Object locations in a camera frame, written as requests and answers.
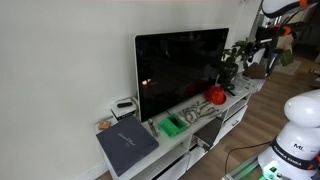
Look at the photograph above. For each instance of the green potted plant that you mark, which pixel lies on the green potted plant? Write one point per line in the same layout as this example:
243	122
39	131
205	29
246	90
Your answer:
228	68

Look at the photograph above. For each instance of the small orange brown object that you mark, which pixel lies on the small orange brown object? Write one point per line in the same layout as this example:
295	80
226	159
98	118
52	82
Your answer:
104	125

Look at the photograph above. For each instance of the dark grey flat box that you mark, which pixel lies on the dark grey flat box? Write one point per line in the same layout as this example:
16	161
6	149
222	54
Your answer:
126	143

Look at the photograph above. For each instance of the silver metal stick object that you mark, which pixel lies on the silver metal stick object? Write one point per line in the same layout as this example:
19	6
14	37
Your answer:
152	127

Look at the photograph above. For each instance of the red hat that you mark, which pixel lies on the red hat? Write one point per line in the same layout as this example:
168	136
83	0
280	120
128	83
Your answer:
215	95

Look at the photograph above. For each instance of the black remote control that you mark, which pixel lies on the black remote control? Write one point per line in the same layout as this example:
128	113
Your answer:
125	104

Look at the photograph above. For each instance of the black flat screen television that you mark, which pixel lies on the black flat screen television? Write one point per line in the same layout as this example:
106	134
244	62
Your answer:
173	67

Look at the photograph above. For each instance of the brown box on stand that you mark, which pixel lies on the brown box on stand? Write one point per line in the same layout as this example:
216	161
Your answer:
255	71

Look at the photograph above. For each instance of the clear plastic container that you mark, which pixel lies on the clear plastic container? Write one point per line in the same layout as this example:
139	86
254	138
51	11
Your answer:
244	83

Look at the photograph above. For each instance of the grey white striped cloth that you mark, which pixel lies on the grey white striped cloth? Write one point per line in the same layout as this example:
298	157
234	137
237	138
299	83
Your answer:
199	111

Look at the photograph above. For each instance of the white tv stand cabinet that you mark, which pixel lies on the white tv stand cabinet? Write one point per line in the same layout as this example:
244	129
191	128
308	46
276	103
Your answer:
174	155

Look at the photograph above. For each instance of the green plastic box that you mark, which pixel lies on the green plastic box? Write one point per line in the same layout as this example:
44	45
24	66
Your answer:
172	125

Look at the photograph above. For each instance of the white set-top box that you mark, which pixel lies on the white set-top box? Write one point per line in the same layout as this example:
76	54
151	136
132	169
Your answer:
120	113

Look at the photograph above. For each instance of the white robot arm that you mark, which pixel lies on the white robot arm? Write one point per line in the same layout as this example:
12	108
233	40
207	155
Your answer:
294	152

